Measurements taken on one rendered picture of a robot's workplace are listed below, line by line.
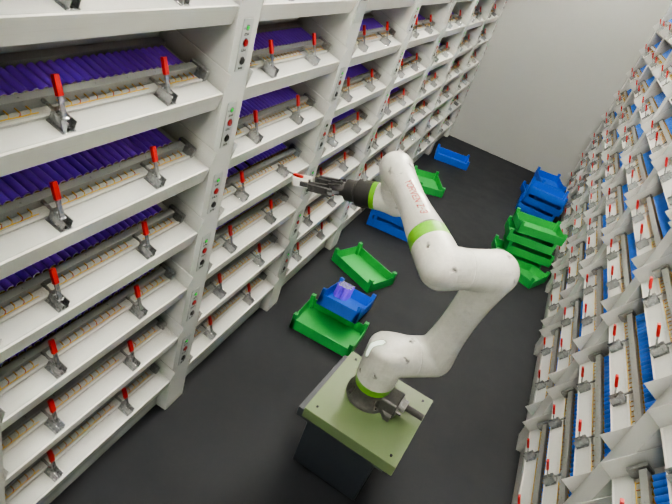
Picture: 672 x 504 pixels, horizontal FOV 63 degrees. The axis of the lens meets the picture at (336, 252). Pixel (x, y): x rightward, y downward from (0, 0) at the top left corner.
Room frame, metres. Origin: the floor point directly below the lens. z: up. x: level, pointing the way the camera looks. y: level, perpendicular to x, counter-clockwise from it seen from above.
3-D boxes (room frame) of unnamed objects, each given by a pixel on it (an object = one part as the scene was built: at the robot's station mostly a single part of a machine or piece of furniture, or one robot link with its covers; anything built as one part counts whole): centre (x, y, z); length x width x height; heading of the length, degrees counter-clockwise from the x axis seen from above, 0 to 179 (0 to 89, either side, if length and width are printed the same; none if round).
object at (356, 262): (2.49, -0.17, 0.04); 0.30 x 0.20 x 0.08; 51
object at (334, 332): (1.93, -0.08, 0.04); 0.30 x 0.20 x 0.08; 76
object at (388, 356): (1.30, -0.26, 0.48); 0.16 x 0.13 x 0.19; 115
